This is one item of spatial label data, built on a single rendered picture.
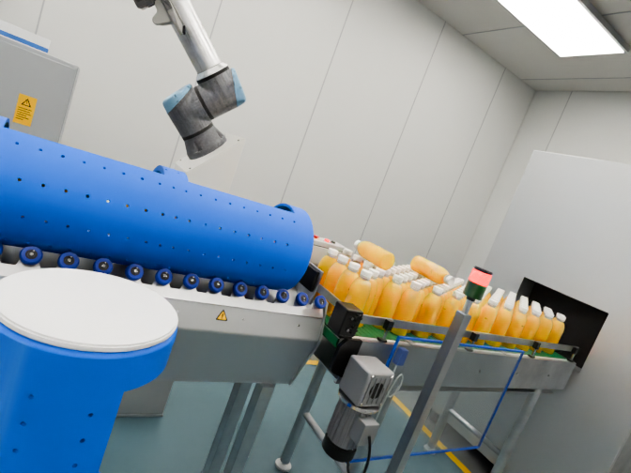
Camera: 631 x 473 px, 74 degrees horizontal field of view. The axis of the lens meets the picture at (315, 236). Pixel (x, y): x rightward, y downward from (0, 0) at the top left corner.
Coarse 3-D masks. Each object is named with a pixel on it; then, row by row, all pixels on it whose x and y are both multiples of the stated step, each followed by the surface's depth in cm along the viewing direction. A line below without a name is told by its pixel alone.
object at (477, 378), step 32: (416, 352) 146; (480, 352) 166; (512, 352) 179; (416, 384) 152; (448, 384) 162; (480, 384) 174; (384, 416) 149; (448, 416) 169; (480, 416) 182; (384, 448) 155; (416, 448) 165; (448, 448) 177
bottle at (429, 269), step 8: (416, 256) 181; (416, 264) 178; (424, 264) 175; (432, 264) 173; (424, 272) 174; (432, 272) 170; (440, 272) 168; (448, 272) 169; (432, 280) 172; (440, 280) 168
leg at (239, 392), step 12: (240, 384) 153; (240, 396) 155; (228, 408) 156; (240, 408) 157; (228, 420) 156; (228, 432) 157; (216, 444) 158; (228, 444) 159; (216, 456) 158; (204, 468) 162; (216, 468) 160
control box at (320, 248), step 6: (318, 240) 175; (324, 240) 179; (330, 240) 186; (318, 246) 175; (324, 246) 176; (330, 246) 178; (336, 246) 180; (342, 246) 184; (312, 252) 174; (318, 252) 176; (324, 252) 177; (312, 258) 175; (318, 258) 177; (336, 258) 182
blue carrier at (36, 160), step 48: (0, 144) 85; (48, 144) 92; (0, 192) 85; (48, 192) 89; (96, 192) 94; (144, 192) 101; (192, 192) 109; (0, 240) 92; (48, 240) 94; (96, 240) 98; (144, 240) 102; (192, 240) 108; (240, 240) 114; (288, 240) 123; (288, 288) 133
